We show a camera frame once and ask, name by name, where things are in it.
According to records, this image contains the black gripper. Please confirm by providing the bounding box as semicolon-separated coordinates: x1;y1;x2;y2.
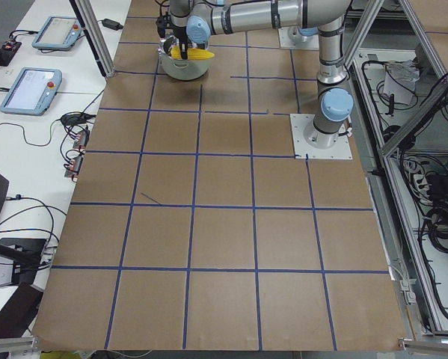
156;13;188;60

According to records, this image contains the yellow corn cob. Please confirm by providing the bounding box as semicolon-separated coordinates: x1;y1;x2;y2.
171;46;215;61

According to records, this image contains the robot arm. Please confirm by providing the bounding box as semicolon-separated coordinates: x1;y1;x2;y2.
156;1;354;150

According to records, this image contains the pale green electric pot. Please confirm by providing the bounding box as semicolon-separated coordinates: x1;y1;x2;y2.
158;36;215;81

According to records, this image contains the black power brick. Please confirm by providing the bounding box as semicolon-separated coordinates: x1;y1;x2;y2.
102;19;123;31

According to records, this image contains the far teach pendant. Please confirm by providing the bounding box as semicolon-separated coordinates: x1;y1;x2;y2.
31;16;82;51

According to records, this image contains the teach pendant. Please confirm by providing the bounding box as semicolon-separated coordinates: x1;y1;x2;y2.
0;67;62;116
31;16;82;51

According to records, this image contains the near teach pendant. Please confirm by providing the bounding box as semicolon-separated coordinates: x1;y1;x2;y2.
0;67;62;116

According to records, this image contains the small circuit board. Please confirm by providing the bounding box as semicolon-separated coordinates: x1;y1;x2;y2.
1;41;22;58

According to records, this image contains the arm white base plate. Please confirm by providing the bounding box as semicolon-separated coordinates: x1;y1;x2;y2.
278;26;319;50
290;114;353;160

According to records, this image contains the aluminium frame post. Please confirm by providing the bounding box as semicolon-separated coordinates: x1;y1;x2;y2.
69;0;115;79

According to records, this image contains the aluminium frame strut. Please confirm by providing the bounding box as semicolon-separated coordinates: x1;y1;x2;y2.
379;73;448;158

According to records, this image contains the black cable bundle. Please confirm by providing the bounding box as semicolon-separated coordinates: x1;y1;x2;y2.
417;201;448;255

